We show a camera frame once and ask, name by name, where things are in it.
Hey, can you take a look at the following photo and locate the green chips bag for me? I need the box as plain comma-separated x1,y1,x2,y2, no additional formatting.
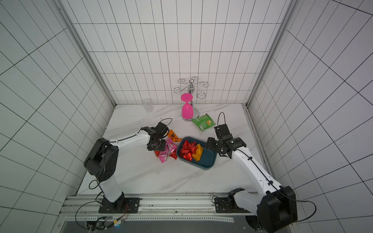
192,114,216,132

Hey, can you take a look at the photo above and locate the electronics board with wires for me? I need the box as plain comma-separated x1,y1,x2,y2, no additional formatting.
74,201,130,232

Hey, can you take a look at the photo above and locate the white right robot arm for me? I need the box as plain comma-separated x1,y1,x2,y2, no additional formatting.
206,137,298,233

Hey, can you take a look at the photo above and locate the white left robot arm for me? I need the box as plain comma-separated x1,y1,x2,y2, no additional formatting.
84,127,166,204

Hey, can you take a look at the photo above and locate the aluminium rail frame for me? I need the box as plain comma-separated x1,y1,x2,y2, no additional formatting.
58,193,254,226

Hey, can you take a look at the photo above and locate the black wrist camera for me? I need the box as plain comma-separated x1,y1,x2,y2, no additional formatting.
154,122,169,138
214,124,233,141

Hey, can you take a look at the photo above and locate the orange tea bag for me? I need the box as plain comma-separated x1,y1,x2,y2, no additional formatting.
167,130,182,142

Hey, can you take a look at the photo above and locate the yellow tea bag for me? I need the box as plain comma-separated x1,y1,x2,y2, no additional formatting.
192,144,204,162

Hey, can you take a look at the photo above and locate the red tea bag lone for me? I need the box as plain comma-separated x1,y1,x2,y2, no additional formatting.
179,148,192,157

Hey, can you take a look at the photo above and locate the red tea bag top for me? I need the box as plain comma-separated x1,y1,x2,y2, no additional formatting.
183,152,193,162

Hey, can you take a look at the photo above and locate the pink wine glass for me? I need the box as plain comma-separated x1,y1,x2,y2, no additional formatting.
181,93,194,119

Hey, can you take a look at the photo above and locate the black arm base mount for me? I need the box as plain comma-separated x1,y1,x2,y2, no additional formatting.
211,187,260,214

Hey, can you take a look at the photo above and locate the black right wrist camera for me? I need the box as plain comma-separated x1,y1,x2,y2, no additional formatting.
214,124,233,141

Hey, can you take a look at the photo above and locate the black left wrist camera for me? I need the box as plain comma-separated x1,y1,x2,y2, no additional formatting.
154,122,169,138

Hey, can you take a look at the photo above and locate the clear glass cup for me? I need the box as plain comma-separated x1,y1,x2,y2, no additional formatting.
142,98,153,113

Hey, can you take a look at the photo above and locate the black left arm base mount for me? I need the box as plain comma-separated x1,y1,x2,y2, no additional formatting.
98,197,140,214

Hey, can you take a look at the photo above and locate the teal storage box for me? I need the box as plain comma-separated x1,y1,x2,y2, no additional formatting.
177,136,217,170

